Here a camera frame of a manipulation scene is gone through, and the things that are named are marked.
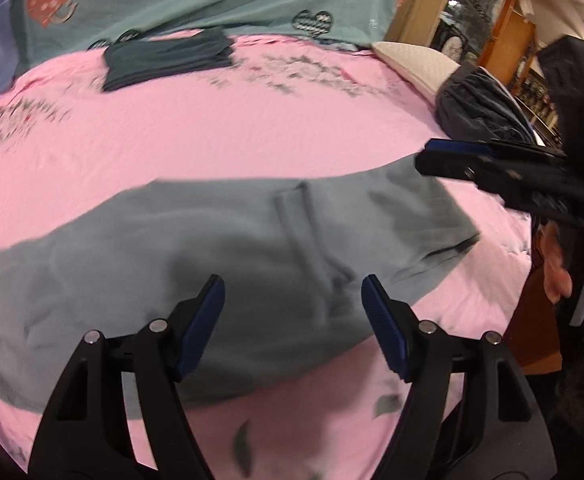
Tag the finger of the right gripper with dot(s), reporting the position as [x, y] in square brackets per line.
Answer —
[492, 148]
[492, 171]

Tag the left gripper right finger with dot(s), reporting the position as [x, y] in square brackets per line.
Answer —
[469, 414]

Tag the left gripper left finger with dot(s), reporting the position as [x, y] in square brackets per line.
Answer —
[115, 412]

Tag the grey sweatpants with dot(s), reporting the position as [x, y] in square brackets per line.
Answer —
[292, 253]

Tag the person's right hand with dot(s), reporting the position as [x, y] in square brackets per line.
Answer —
[557, 282]

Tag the dark navy garment pile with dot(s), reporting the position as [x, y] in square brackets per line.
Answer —
[471, 105]

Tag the cream quilted pillow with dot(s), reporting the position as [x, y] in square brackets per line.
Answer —
[425, 68]

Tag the wooden display cabinet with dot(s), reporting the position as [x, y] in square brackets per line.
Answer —
[505, 36]

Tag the pink floral bed sheet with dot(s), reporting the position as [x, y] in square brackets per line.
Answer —
[287, 108]

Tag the folded dark teal garment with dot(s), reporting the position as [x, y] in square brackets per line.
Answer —
[137, 61]

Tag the teal heart-print pillow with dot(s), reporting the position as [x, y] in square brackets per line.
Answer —
[44, 29]

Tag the wooden bed frame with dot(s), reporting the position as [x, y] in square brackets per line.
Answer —
[415, 22]

